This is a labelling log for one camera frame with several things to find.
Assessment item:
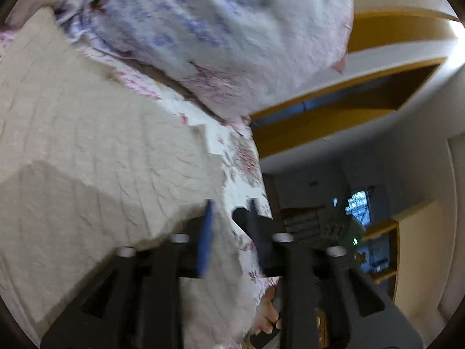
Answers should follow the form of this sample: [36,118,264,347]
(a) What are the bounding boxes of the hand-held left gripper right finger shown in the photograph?
[249,198,424,349]

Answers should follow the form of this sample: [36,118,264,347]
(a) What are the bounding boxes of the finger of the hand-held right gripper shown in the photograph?
[232,206,255,240]

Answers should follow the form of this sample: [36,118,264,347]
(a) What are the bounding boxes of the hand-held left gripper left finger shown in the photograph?
[40,199,216,349]

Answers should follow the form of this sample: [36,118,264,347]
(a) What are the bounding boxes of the beige cable-knit sweater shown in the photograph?
[0,7,234,273]

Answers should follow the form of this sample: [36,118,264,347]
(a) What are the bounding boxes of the person's right hand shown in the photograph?
[253,286,284,336]

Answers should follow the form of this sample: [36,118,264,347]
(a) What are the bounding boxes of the bright screen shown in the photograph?
[345,188,372,227]

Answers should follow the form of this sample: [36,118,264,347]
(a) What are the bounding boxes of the floral quilted bed sheet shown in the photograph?
[0,29,281,349]

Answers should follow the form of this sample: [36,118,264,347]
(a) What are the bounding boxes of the white pillow with blue flowers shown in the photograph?
[54,0,355,121]

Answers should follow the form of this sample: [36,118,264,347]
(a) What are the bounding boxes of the wooden wall shelf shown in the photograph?
[358,221,401,285]

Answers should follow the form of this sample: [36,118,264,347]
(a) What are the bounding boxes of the yellow wooden frame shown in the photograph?
[250,6,460,161]

